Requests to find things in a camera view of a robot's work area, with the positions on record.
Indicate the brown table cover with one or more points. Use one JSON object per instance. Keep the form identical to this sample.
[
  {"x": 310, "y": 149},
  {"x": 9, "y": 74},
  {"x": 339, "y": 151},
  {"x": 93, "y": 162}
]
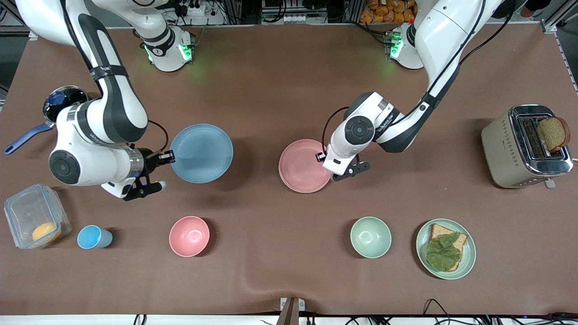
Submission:
[{"x": 271, "y": 90}]

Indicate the pink bowl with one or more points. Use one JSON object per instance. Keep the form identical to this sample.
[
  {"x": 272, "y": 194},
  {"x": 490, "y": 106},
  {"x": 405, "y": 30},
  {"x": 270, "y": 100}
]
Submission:
[{"x": 189, "y": 236}]

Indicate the blue cup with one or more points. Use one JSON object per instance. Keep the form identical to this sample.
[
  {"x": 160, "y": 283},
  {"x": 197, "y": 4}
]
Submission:
[{"x": 90, "y": 237}]

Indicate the green plate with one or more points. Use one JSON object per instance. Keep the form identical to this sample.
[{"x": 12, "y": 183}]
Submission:
[{"x": 469, "y": 253}]

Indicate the blue plate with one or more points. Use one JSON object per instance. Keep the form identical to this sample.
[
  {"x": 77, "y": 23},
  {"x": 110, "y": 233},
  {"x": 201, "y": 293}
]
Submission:
[{"x": 202, "y": 153}]

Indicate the white power strip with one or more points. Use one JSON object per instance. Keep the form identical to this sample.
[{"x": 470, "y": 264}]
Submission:
[{"x": 295, "y": 19}]

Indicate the beige plate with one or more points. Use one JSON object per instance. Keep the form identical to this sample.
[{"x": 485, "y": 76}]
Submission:
[{"x": 306, "y": 192}]

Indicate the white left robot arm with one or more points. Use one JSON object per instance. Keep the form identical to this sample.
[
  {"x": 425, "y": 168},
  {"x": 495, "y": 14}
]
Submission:
[{"x": 433, "y": 45}]

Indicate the aluminium frame profile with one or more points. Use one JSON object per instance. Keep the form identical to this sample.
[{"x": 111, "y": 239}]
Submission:
[
  {"x": 557, "y": 18},
  {"x": 9, "y": 29}
]

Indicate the green lettuce leaf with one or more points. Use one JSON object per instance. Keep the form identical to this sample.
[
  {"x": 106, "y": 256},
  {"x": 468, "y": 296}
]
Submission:
[{"x": 443, "y": 253}]

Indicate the beige chrome toaster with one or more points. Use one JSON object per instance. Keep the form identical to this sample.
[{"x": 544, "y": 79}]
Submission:
[{"x": 505, "y": 153}]

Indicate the brown toast slice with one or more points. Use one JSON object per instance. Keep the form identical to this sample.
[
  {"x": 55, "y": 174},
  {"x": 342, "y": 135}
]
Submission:
[{"x": 553, "y": 134}]

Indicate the bread slice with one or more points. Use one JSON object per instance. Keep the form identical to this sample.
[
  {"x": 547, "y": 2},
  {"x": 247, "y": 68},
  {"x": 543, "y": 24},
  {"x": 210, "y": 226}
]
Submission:
[{"x": 440, "y": 231}]

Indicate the orange snack bag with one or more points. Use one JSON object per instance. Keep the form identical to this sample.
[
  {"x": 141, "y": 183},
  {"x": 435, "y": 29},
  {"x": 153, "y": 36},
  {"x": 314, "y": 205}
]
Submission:
[{"x": 388, "y": 11}]

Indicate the metal table clamp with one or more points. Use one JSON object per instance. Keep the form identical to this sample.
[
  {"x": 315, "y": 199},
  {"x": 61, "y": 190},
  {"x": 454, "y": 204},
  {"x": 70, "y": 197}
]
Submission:
[{"x": 291, "y": 309}]

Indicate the clear plastic container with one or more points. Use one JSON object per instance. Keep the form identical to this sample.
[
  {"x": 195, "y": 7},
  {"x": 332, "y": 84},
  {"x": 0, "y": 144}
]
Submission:
[{"x": 27, "y": 212}]

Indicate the pink plate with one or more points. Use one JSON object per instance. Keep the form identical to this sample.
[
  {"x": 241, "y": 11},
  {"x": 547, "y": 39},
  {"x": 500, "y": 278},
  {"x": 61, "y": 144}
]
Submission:
[{"x": 300, "y": 164}]

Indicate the yellow round food piece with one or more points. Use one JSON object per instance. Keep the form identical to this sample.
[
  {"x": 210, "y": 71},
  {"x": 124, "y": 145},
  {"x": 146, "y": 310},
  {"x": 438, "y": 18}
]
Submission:
[{"x": 46, "y": 232}]

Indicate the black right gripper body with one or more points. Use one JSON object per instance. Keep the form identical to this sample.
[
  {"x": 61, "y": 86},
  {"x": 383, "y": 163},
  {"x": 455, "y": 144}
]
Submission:
[{"x": 149, "y": 163}]

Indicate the green bowl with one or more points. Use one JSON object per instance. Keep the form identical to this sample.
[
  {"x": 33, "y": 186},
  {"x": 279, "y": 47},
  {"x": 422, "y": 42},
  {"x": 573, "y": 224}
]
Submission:
[{"x": 370, "y": 237}]

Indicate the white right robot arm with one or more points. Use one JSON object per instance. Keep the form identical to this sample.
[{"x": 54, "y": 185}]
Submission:
[{"x": 115, "y": 108}]

